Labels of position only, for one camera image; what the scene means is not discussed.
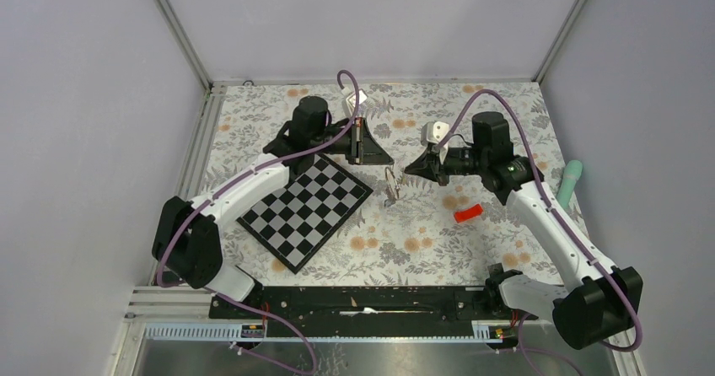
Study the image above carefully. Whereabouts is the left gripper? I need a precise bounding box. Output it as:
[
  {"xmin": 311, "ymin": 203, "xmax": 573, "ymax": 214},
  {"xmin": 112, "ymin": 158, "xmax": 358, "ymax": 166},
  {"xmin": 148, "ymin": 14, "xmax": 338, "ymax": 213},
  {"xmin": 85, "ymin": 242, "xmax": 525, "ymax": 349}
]
[{"xmin": 310, "ymin": 117, "xmax": 393, "ymax": 165}]

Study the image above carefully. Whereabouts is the silver keyring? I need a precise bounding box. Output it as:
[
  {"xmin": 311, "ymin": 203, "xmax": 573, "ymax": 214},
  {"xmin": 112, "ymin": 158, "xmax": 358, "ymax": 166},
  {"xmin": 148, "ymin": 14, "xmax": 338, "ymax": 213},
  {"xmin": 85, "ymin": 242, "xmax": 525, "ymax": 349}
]
[{"xmin": 384, "ymin": 166, "xmax": 401, "ymax": 207}]

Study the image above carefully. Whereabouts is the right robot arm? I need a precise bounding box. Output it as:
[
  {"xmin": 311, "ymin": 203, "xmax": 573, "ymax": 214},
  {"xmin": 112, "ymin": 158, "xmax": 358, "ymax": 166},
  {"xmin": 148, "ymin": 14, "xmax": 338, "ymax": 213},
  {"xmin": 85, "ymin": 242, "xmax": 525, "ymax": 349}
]
[{"xmin": 404, "ymin": 112, "xmax": 642, "ymax": 350}]

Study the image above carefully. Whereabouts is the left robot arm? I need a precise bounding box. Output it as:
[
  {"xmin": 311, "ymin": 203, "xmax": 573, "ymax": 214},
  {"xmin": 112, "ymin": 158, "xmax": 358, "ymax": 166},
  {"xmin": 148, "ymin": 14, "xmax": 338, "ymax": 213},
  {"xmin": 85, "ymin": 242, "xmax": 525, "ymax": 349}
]
[{"xmin": 152, "ymin": 96, "xmax": 394, "ymax": 318}]

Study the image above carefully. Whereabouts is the red key tag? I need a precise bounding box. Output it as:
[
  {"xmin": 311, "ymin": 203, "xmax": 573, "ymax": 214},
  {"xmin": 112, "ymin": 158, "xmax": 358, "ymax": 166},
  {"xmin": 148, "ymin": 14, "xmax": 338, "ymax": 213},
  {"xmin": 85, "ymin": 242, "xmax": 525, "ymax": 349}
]
[{"xmin": 453, "ymin": 204, "xmax": 484, "ymax": 223}]

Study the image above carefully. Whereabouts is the floral patterned mat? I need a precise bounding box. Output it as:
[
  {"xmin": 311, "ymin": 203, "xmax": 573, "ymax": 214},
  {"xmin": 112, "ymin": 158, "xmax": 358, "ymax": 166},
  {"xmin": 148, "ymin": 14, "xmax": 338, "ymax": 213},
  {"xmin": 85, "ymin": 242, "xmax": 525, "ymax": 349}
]
[{"xmin": 222, "ymin": 82, "xmax": 565, "ymax": 286}]

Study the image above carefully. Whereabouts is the black white chessboard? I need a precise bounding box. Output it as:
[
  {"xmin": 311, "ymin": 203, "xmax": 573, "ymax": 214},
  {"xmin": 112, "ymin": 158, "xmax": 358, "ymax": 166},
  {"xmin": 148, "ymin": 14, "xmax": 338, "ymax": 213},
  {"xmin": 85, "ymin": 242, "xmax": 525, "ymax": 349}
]
[{"xmin": 236, "ymin": 154, "xmax": 373, "ymax": 274}]

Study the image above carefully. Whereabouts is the mint green object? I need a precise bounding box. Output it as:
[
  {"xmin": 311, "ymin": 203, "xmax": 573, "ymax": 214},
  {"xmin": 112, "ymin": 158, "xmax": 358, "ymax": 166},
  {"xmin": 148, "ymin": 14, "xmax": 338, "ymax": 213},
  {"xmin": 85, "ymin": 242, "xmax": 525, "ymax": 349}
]
[{"xmin": 556, "ymin": 160, "xmax": 583, "ymax": 209}]

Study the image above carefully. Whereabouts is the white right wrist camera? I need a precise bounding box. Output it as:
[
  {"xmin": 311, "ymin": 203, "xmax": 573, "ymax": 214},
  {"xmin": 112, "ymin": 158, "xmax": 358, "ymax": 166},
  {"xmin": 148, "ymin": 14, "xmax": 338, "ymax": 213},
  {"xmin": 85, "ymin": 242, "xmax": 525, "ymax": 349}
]
[{"xmin": 421, "ymin": 121, "xmax": 450, "ymax": 150}]

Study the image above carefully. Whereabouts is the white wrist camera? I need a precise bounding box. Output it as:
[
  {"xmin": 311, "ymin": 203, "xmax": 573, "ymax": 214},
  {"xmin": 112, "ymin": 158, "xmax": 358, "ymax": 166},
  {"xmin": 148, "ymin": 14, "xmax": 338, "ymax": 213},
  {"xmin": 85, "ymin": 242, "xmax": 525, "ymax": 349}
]
[
  {"xmin": 341, "ymin": 87, "xmax": 369, "ymax": 117},
  {"xmin": 421, "ymin": 121, "xmax": 450, "ymax": 150}
]

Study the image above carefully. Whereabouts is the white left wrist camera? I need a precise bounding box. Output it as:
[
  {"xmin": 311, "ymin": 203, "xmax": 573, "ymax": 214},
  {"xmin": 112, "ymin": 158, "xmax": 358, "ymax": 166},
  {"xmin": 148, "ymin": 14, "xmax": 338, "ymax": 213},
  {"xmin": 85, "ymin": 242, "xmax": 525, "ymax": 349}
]
[{"xmin": 341, "ymin": 87, "xmax": 369, "ymax": 117}]

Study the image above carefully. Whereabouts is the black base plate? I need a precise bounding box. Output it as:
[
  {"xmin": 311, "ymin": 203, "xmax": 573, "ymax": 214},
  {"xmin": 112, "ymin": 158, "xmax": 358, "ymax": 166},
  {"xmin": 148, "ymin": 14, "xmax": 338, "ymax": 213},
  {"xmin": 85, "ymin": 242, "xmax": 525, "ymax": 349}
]
[{"xmin": 208, "ymin": 286, "xmax": 522, "ymax": 342}]

